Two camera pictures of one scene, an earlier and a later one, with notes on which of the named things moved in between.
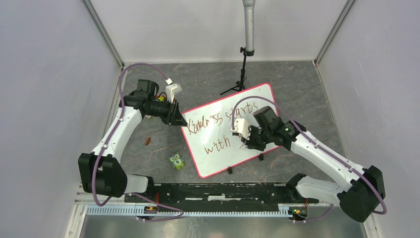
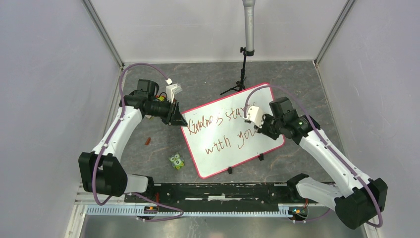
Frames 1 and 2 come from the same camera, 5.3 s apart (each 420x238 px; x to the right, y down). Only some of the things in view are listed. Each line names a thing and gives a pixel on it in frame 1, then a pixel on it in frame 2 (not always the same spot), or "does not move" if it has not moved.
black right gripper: x=250 y=143 -> x=265 y=117
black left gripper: x=174 y=116 does not move
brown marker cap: x=147 y=141 does not move
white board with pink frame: x=215 y=146 does not move
